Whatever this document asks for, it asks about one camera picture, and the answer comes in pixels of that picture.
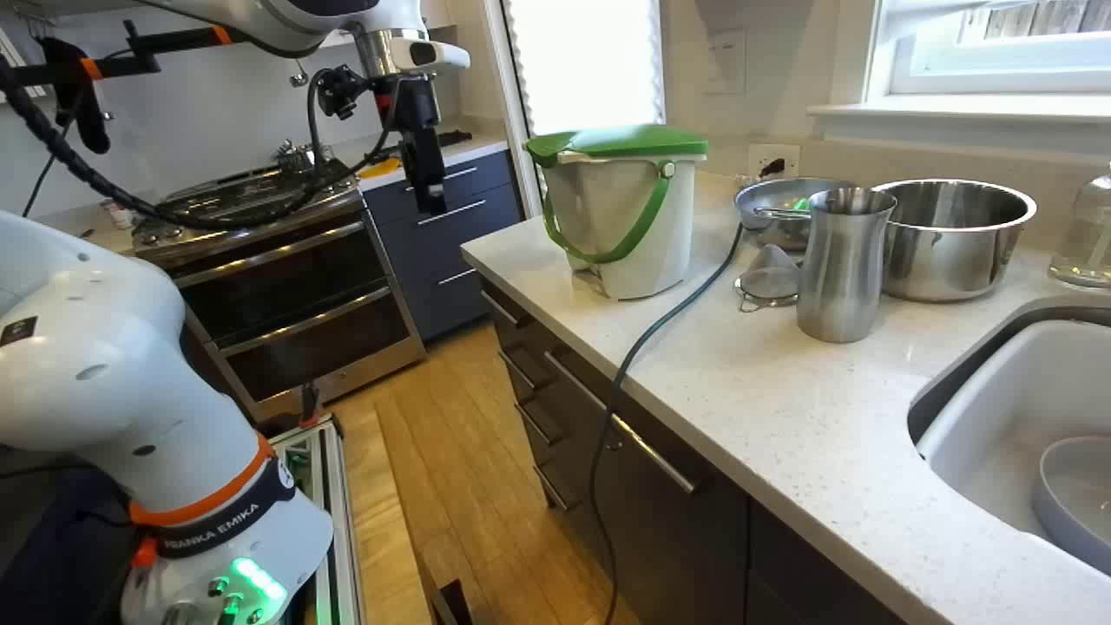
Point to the stainless steel oven range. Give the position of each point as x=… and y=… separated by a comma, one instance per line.
x=286, y=286

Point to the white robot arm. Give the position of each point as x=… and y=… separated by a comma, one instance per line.
x=92, y=338

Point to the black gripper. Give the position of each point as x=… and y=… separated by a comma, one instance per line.
x=414, y=114

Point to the blue drawer cabinet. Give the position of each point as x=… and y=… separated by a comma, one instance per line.
x=425, y=248

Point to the dark counter cabinet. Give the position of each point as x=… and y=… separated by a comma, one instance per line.
x=685, y=544

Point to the small steel strainer bowl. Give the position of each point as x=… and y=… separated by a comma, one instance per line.
x=777, y=219

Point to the large steel mixing bowl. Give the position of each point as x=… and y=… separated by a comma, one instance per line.
x=948, y=236

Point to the white sink basin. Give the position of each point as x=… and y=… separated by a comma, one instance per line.
x=1034, y=380

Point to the green bin handle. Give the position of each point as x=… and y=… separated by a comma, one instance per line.
x=629, y=241

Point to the tall steel cup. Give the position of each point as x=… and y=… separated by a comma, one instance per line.
x=843, y=272

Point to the green bin lid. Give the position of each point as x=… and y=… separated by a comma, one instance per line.
x=617, y=142

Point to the grey plate in sink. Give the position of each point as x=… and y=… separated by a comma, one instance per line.
x=1075, y=499

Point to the white wall outlet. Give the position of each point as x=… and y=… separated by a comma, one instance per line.
x=771, y=161

